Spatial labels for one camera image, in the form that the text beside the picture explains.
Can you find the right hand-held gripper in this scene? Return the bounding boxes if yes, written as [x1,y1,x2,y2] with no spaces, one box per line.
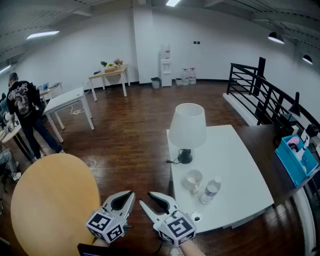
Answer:
[139,191,197,247]

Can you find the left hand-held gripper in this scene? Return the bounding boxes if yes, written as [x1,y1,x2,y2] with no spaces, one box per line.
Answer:
[85,190,136,244]

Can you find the white ceramic mug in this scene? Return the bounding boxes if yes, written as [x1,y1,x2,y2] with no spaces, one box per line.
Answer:
[183,169,203,196]

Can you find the clear plastic water bottle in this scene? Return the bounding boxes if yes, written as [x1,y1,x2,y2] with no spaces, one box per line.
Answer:
[199,176,223,205]

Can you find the white table lamp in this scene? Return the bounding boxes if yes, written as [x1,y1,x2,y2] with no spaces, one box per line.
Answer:
[166,102,208,165]

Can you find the person's left forearm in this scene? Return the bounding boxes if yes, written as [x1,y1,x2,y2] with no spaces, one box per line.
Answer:
[91,237,111,249]

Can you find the person's right forearm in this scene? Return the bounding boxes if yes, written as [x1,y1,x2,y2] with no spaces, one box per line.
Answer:
[178,239,206,256]

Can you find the black screen device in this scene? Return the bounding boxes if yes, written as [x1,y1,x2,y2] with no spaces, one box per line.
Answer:
[77,242,131,256]

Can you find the round wooden table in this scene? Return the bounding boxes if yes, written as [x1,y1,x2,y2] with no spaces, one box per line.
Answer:
[10,153,101,256]

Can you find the white low table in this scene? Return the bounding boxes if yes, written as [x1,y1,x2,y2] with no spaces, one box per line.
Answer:
[166,124,275,235]

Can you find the dark wooden desk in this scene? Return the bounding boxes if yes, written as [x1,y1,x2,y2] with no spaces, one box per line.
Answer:
[234,123,320,207]

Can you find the white rectangular desk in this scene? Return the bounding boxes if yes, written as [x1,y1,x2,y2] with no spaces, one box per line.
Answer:
[42,86,95,143]

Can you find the light wooden table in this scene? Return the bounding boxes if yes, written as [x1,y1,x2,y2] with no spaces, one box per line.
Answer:
[87,64,131,102]

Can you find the beige round table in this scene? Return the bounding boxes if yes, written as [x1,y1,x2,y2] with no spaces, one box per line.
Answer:
[0,123,31,161]

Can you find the black office chair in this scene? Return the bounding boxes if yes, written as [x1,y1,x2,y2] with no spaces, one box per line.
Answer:
[34,84,46,116]

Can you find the white desk with laptop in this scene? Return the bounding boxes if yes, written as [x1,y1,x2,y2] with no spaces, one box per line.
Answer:
[38,81,63,101]

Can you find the white water dispenser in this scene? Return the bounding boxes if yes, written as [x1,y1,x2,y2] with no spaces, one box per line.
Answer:
[159,58,173,88]

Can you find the blue plastic bin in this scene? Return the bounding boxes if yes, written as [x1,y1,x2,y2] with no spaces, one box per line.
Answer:
[274,134,320,188]

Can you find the pink plush item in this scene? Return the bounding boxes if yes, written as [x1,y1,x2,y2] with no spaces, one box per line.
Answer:
[286,136,301,152]

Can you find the water dispenser bottle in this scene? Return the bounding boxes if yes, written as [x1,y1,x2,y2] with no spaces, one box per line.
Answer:
[161,44,172,60]

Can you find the dark rectangular box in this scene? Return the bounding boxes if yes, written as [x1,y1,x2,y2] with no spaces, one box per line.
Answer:
[279,113,298,126]

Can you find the black metal railing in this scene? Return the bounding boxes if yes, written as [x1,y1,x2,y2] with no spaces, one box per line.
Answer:
[226,56,320,141]

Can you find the small black box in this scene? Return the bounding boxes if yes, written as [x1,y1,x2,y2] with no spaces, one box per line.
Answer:
[306,123,319,137]

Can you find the white round cable grommet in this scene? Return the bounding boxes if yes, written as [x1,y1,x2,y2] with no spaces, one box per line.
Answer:
[189,211,204,223]

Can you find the black cable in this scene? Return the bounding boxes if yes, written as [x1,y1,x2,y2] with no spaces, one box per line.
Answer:
[153,239,165,255]

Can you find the white power strip cable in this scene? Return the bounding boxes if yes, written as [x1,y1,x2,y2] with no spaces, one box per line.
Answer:
[69,104,85,116]

